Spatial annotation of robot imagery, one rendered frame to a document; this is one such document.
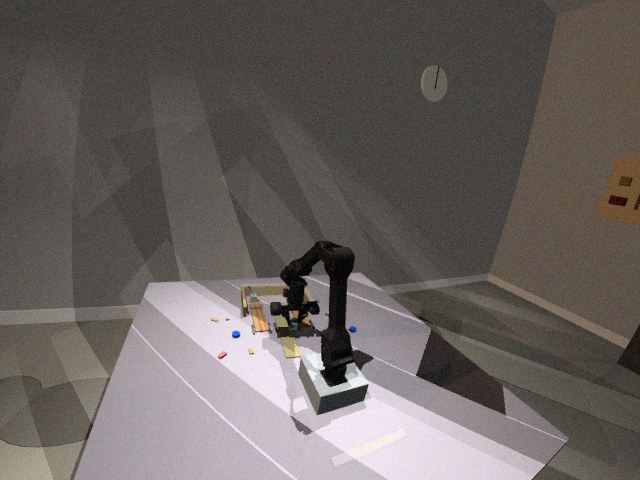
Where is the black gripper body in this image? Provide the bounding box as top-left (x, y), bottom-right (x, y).
top-left (270, 292), bottom-right (320, 316)

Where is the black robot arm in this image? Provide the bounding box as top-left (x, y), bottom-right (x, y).
top-left (280, 241), bottom-right (356, 387)

